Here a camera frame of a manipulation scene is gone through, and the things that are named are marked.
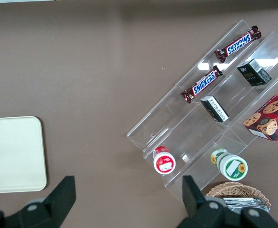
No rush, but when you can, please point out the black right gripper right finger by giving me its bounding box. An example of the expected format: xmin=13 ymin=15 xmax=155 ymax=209
xmin=176 ymin=175 xmax=243 ymax=228

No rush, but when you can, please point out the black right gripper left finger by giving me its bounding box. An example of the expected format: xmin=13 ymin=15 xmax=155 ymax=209
xmin=5 ymin=176 xmax=77 ymax=228

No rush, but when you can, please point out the woven wicker basket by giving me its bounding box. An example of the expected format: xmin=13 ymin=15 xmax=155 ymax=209
xmin=205 ymin=181 xmax=272 ymax=209

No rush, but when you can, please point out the cream plastic tray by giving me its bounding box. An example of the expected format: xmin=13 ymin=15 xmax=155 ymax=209
xmin=0 ymin=115 xmax=47 ymax=195

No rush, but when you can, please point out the silver foil package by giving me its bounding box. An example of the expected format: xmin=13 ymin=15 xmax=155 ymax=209
xmin=222 ymin=197 xmax=271 ymax=216

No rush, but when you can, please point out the green sunflower yogurt cup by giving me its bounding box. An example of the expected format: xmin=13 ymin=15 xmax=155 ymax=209
xmin=210 ymin=148 xmax=249 ymax=181

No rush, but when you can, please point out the red strawberry yogurt cup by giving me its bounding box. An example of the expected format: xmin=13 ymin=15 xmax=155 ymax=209
xmin=152 ymin=145 xmax=176 ymax=175

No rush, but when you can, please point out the clear acrylic tiered shelf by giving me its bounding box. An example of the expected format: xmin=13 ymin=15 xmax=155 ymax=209
xmin=126 ymin=19 xmax=278 ymax=206

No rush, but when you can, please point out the black box with white label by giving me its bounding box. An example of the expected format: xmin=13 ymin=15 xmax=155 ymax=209
xmin=200 ymin=95 xmax=230 ymax=123

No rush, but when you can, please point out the red plaid cookie box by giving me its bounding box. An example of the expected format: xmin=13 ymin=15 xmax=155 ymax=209
xmin=244 ymin=81 xmax=278 ymax=142

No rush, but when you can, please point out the Snickers chocolate bar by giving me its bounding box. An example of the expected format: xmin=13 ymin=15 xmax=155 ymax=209
xmin=214 ymin=25 xmax=263 ymax=64
xmin=180 ymin=66 xmax=223 ymax=104

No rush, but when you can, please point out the black box with gold print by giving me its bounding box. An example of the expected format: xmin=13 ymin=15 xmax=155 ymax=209
xmin=236 ymin=58 xmax=273 ymax=87

